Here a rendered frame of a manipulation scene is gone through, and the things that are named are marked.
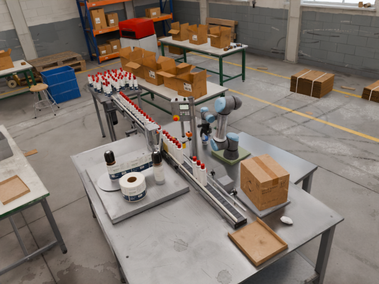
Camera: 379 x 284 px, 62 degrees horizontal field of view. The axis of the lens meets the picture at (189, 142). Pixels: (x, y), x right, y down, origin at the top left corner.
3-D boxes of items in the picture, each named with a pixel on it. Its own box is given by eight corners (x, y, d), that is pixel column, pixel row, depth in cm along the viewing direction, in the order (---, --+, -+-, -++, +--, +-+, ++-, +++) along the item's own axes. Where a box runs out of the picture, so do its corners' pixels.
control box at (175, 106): (173, 116, 281) (171, 97, 271) (193, 116, 279) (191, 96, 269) (172, 122, 272) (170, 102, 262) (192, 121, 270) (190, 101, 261)
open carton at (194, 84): (171, 96, 451) (168, 71, 432) (195, 85, 480) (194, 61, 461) (189, 103, 427) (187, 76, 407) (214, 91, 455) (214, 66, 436)
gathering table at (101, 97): (100, 136, 530) (86, 84, 482) (134, 125, 554) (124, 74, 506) (113, 155, 474) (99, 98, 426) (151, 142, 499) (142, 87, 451)
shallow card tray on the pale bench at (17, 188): (-9, 189, 291) (-10, 186, 289) (18, 177, 305) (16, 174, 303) (3, 205, 270) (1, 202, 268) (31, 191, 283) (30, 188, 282)
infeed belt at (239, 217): (145, 134, 348) (145, 132, 346) (152, 132, 351) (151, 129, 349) (236, 227, 223) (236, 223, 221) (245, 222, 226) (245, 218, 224)
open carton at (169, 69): (155, 88, 485) (152, 65, 465) (182, 78, 513) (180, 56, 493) (173, 95, 454) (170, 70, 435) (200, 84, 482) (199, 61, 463)
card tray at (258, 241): (228, 235, 218) (227, 231, 216) (256, 220, 228) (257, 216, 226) (256, 266, 195) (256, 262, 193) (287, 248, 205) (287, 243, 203)
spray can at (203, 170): (199, 183, 261) (198, 164, 250) (205, 181, 263) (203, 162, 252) (203, 187, 257) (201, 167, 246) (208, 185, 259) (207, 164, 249)
